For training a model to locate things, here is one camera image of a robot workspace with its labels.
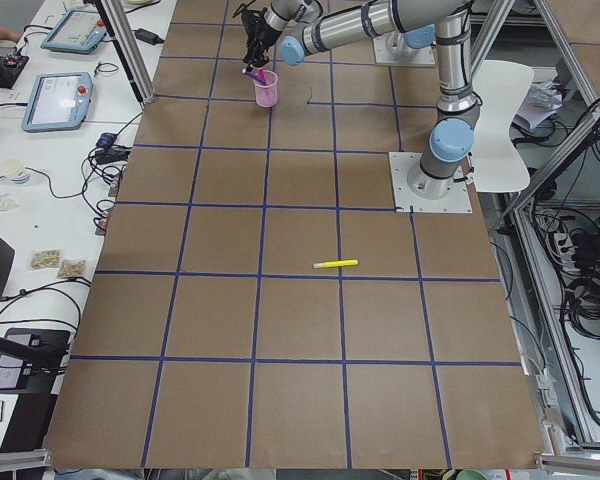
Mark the yellow highlighter pen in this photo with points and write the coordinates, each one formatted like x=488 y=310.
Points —
x=335 y=264

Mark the white chair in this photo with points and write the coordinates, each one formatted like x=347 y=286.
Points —
x=498 y=167

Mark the black power adapter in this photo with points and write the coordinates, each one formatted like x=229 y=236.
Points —
x=148 y=37

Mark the pink mesh cup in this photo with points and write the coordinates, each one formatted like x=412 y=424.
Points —
x=267 y=96

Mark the aluminium frame post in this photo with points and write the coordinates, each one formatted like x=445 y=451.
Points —
x=120 y=32

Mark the purple highlighter pen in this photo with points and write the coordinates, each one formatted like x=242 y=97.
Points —
x=253 y=76

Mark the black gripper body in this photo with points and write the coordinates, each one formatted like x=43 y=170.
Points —
x=263 y=34

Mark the near teach pendant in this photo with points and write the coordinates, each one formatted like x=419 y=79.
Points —
x=58 y=102

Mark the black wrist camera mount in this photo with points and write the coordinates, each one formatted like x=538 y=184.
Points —
x=250 y=18

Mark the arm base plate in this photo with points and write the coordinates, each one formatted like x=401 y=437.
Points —
x=405 y=50
x=415 y=192

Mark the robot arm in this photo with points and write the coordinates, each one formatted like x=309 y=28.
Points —
x=301 y=29

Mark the teach pendant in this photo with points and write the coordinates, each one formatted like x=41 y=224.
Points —
x=58 y=102
x=78 y=31

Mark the far teach pendant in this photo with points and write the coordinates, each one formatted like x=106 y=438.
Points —
x=78 y=31

